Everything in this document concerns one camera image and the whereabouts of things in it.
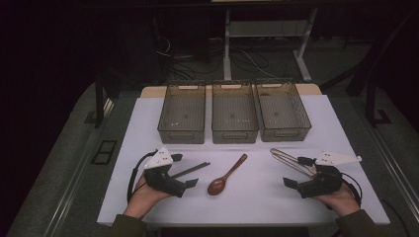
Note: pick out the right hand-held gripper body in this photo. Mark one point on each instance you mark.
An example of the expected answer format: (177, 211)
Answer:
(324, 182)

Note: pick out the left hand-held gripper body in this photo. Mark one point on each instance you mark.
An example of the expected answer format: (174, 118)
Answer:
(161, 179)

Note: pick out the black chopstick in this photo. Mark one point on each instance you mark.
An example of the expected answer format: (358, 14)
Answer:
(196, 165)
(192, 170)

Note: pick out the metal table knife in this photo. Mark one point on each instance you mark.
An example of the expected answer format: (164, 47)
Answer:
(285, 155)
(286, 163)

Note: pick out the brown wooden spoon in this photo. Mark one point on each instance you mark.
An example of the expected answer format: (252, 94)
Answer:
(217, 187)

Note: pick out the translucent grey plastic bin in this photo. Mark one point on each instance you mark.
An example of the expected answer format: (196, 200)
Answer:
(234, 113)
(183, 113)
(280, 112)

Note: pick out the person's right hand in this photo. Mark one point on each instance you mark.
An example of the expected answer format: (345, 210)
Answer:
(344, 200)

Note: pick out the person's left hand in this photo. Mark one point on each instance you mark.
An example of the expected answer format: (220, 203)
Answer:
(141, 200)

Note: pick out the black metal stand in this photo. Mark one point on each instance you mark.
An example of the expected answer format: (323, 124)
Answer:
(370, 105)

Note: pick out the white desk frame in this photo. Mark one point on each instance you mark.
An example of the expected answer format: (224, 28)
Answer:
(227, 49)

